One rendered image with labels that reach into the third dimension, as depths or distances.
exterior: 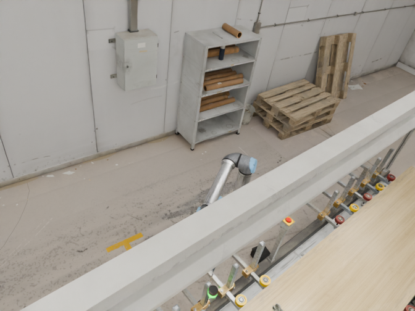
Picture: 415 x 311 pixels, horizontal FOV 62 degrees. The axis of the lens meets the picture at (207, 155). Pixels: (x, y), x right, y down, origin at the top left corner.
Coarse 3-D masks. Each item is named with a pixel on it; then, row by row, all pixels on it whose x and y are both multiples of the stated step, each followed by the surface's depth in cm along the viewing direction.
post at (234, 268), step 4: (236, 264) 232; (232, 268) 234; (236, 268) 231; (232, 272) 236; (236, 272) 236; (228, 276) 242; (232, 276) 238; (228, 280) 244; (232, 280) 241; (228, 284) 246; (232, 284) 247
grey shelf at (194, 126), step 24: (192, 48) 416; (240, 48) 477; (192, 72) 431; (240, 72) 492; (192, 96) 448; (240, 96) 507; (192, 120) 466; (216, 120) 534; (240, 120) 524; (192, 144) 486
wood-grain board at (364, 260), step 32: (384, 192) 341; (352, 224) 302; (384, 224) 307; (320, 256) 272; (352, 256) 276; (384, 256) 280; (288, 288) 247; (320, 288) 250; (352, 288) 254; (384, 288) 257
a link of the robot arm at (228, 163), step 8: (224, 160) 264; (232, 160) 263; (224, 168) 259; (232, 168) 266; (216, 176) 256; (224, 176) 255; (216, 184) 249; (224, 184) 253; (216, 192) 245; (208, 200) 240; (216, 200) 243; (200, 208) 235
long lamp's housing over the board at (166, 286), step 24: (408, 120) 153; (384, 144) 140; (336, 168) 120; (312, 192) 112; (264, 216) 99; (216, 240) 90; (240, 240) 93; (192, 264) 84; (216, 264) 89; (144, 288) 77; (168, 288) 80
